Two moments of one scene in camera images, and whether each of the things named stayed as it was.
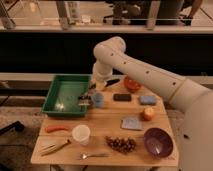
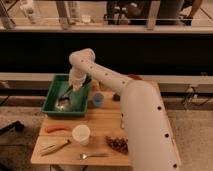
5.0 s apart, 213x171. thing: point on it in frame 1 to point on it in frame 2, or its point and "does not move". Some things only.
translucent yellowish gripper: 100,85 to 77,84
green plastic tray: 63,95 does not move
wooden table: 126,125 does not move
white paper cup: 81,133 does not move
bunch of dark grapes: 124,145 does not move
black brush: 85,98 to 64,100
